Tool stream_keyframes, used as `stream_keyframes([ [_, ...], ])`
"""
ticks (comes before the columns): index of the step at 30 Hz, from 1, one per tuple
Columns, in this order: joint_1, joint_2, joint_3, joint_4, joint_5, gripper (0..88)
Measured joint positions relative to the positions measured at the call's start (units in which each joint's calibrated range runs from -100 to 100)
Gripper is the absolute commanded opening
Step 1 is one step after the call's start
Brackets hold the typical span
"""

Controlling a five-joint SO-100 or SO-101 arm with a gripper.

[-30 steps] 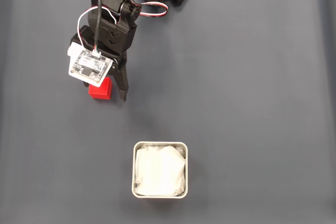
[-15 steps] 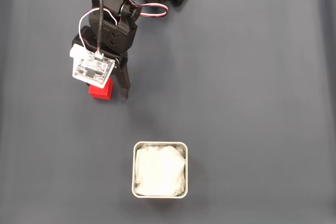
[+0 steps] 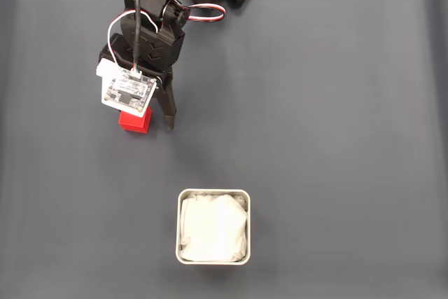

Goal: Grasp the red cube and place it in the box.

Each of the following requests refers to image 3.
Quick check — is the red cube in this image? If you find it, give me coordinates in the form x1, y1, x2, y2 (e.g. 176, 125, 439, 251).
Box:
118, 104, 154, 136

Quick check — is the white cloth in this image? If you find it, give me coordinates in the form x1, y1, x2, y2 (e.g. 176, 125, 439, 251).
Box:
178, 192, 249, 263

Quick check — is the camera board on white mount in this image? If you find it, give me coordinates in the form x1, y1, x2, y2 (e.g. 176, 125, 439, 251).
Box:
94, 59, 158, 118

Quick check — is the black camera cable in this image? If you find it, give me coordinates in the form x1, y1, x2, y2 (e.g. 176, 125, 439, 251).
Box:
130, 0, 144, 71

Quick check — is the white square box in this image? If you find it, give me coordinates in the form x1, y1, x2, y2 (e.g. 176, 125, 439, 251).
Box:
175, 188, 251, 265

